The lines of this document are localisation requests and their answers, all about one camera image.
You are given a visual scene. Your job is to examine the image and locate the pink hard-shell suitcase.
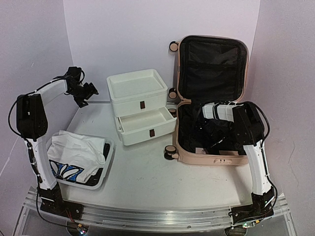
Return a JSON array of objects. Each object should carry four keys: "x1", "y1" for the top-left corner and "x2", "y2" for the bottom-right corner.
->
[{"x1": 164, "y1": 35, "x2": 248, "y2": 166}]

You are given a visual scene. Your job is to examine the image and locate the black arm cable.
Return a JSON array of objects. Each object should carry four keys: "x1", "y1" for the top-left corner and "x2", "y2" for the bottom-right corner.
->
[
  {"x1": 255, "y1": 108, "x2": 271, "y2": 150},
  {"x1": 7, "y1": 98, "x2": 77, "y2": 228}
]

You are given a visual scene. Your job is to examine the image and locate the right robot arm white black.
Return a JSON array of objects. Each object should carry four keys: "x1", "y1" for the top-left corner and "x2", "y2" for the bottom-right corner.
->
[{"x1": 192, "y1": 102, "x2": 278, "y2": 225}]

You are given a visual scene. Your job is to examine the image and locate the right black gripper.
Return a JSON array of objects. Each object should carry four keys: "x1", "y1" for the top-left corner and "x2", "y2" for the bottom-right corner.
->
[{"x1": 197, "y1": 118, "x2": 230, "y2": 155}]

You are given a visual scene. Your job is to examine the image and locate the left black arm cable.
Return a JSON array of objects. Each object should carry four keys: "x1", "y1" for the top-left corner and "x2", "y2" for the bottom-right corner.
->
[{"x1": 7, "y1": 98, "x2": 77, "y2": 228}]

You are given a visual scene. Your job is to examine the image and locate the pink flat card box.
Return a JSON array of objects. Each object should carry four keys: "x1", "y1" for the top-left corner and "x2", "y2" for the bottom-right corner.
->
[{"x1": 195, "y1": 147, "x2": 209, "y2": 154}]

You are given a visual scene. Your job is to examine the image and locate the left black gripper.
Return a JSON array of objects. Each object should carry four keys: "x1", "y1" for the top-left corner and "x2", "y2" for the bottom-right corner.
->
[{"x1": 67, "y1": 82, "x2": 98, "y2": 108}]

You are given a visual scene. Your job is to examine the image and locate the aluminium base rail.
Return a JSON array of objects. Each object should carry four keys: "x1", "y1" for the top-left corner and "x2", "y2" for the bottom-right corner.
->
[{"x1": 12, "y1": 179, "x2": 298, "y2": 236}]

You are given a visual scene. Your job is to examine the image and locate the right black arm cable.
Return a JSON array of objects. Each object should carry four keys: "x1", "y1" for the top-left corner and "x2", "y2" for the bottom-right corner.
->
[{"x1": 255, "y1": 108, "x2": 271, "y2": 150}]

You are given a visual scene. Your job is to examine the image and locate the white perforated plastic basket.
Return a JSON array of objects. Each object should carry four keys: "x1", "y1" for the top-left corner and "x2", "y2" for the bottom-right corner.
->
[{"x1": 46, "y1": 132, "x2": 116, "y2": 190}]

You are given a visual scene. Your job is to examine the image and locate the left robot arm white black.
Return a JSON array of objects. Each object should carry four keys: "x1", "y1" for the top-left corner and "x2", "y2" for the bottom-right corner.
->
[{"x1": 13, "y1": 66, "x2": 98, "y2": 221}]

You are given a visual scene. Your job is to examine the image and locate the white blue print t-shirt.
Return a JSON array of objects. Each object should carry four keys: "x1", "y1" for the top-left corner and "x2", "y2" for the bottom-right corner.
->
[{"x1": 47, "y1": 130, "x2": 106, "y2": 183}]

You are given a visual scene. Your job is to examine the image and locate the black jeans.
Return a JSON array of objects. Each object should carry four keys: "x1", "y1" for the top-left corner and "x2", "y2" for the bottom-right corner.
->
[{"x1": 86, "y1": 143, "x2": 110, "y2": 186}]

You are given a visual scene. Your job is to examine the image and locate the white plastic drawer unit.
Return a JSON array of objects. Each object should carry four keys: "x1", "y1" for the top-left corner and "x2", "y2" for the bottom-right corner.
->
[{"x1": 107, "y1": 69, "x2": 177, "y2": 146}]

